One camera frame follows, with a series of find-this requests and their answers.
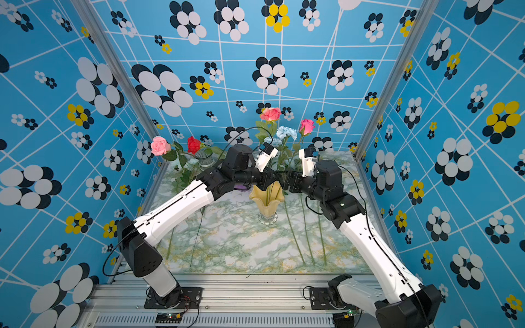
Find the red rose stem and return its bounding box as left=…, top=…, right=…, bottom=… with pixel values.
left=187, top=137, right=223, bottom=158

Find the pink rose stem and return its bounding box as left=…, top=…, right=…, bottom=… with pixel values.
left=150, top=136, right=183, bottom=165

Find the white blue flower bunch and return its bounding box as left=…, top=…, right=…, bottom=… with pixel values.
left=299, top=196, right=315, bottom=267

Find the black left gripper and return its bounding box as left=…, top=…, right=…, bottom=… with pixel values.
left=234, top=163, right=278, bottom=190

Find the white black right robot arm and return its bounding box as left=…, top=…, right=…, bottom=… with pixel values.
left=284, top=160, right=442, bottom=327

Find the light blue carnation stem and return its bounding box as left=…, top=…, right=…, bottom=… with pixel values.
left=189, top=206, right=207, bottom=269

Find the clear ribbed glass vase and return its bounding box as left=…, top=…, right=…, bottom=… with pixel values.
left=194, top=147, right=214, bottom=169

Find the yellow fluted glass vase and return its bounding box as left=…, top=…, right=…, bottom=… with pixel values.
left=250, top=181, right=284, bottom=226

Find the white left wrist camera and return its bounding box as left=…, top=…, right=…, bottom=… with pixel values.
left=255, top=142, right=279, bottom=172

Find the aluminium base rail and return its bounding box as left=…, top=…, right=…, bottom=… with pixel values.
left=77, top=272, right=435, bottom=328

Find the purple blue glass vase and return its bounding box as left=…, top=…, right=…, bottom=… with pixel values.
left=234, top=185, right=251, bottom=191

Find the pink and blue flower bunch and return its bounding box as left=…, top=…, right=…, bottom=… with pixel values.
left=256, top=108, right=314, bottom=192

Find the small green circuit board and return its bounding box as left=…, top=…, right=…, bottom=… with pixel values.
left=154, top=313, right=183, bottom=327

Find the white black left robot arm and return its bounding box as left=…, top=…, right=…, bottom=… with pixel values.
left=118, top=143, right=278, bottom=308

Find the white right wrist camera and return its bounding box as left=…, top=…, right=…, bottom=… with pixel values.
left=299, top=147, right=319, bottom=177

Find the white blue flower stem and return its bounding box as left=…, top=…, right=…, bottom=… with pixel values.
left=283, top=200, right=306, bottom=265

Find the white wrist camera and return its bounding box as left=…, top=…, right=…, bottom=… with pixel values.
left=299, top=147, right=319, bottom=177
left=255, top=142, right=279, bottom=172

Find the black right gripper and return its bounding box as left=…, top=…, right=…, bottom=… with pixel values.
left=276, top=170, right=329, bottom=205

